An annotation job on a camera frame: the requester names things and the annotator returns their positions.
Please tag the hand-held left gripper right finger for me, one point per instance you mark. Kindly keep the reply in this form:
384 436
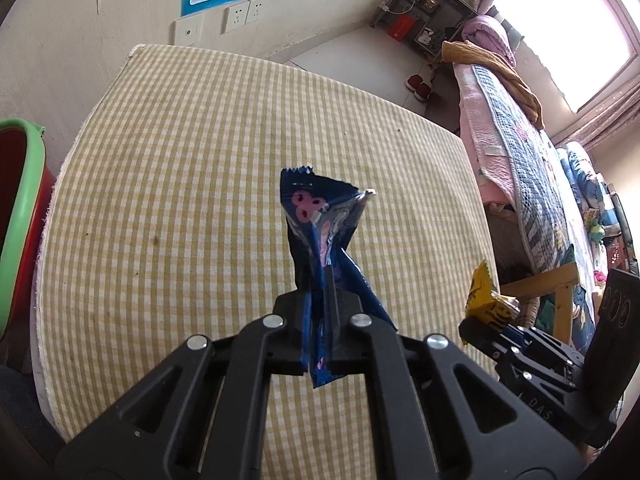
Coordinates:
345 335

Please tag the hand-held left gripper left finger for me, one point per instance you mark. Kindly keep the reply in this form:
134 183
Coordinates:
290 330

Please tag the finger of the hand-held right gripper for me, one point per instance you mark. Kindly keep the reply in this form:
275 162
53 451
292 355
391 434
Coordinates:
540 405
545 355

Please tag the yellow zigzag-edged wrapper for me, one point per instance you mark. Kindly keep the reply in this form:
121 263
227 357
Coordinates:
485 295

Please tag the blue snack wrapper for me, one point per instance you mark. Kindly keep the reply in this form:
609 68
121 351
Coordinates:
310 210

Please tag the red bin with green rim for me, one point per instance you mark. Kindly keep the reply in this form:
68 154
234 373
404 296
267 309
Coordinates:
25 200

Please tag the blue printed pillows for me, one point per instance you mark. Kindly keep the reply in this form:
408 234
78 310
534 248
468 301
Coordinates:
585 185

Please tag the bed with quilts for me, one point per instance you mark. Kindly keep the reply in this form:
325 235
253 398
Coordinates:
535 185

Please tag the yellow checked tablecloth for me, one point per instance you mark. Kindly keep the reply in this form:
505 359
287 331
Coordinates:
175 160

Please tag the pink bed sheet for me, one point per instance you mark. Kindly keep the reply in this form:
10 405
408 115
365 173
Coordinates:
487 130

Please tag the brown blanket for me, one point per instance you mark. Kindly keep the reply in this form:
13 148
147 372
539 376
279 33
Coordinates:
495 70

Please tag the red bag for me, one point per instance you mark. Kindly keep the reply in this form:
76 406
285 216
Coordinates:
401 28

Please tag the window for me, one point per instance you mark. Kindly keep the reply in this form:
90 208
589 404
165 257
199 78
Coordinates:
570 25

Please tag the folded pink quilt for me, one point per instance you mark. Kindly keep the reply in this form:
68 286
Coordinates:
487 37

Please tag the dark metal shelf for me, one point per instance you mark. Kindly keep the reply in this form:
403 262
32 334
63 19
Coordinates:
425 10

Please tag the wooden bed frame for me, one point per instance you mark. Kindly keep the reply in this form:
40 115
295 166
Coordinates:
545 285

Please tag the small white wall plate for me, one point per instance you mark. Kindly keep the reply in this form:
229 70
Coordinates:
188 30

